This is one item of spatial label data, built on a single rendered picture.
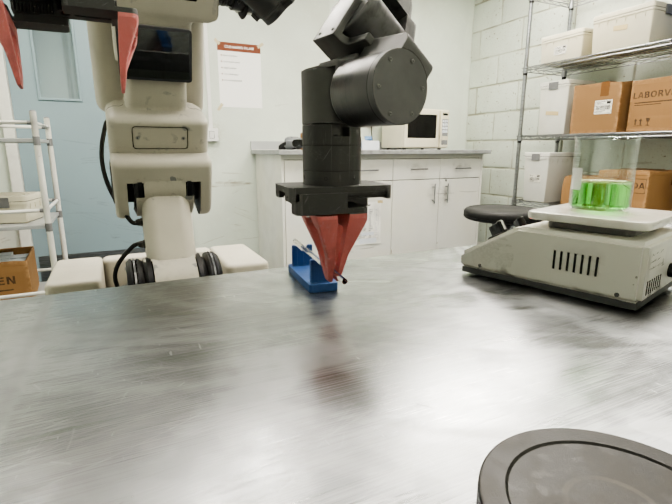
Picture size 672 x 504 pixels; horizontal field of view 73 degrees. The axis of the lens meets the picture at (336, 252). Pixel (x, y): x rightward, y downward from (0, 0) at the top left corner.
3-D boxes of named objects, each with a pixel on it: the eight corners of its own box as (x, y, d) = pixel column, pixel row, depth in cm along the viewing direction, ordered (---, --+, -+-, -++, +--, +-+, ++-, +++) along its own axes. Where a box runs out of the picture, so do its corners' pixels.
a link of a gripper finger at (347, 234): (368, 286, 45) (369, 191, 43) (298, 294, 43) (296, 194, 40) (344, 269, 51) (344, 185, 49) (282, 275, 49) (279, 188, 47)
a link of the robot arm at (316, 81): (339, 67, 46) (289, 61, 43) (383, 56, 40) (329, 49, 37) (339, 137, 48) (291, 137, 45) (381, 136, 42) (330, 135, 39)
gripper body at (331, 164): (392, 203, 44) (394, 124, 42) (290, 208, 41) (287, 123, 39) (366, 197, 50) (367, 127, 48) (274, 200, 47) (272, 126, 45)
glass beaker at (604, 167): (623, 220, 46) (636, 134, 44) (557, 214, 50) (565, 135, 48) (638, 213, 51) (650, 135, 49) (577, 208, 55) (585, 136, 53)
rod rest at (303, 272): (287, 271, 59) (287, 244, 58) (312, 269, 60) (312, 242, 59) (309, 294, 50) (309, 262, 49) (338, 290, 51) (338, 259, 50)
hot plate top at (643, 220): (523, 218, 51) (524, 210, 50) (569, 209, 58) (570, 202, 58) (648, 233, 42) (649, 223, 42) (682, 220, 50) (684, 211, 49)
